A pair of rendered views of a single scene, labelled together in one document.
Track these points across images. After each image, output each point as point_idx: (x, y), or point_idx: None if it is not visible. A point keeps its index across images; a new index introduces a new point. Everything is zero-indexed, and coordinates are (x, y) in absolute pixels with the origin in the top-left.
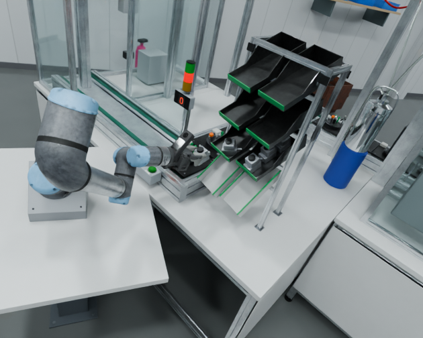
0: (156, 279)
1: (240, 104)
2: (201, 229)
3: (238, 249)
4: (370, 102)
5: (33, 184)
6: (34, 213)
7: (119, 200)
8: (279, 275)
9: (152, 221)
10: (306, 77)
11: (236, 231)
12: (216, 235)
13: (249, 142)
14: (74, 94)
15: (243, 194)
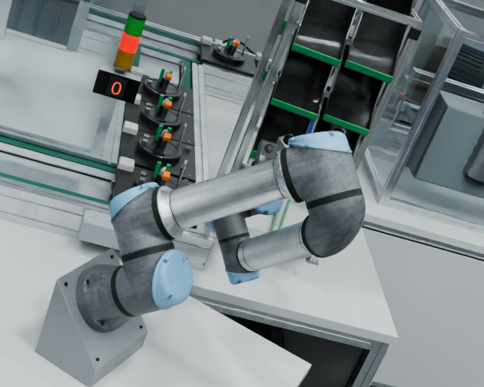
0: (305, 372)
1: (282, 79)
2: (266, 292)
3: (326, 298)
4: (353, 24)
5: (174, 293)
6: (101, 366)
7: (257, 272)
8: (386, 306)
9: (211, 310)
10: (375, 28)
11: (299, 276)
12: (289, 292)
13: (306, 133)
14: (343, 135)
15: (305, 213)
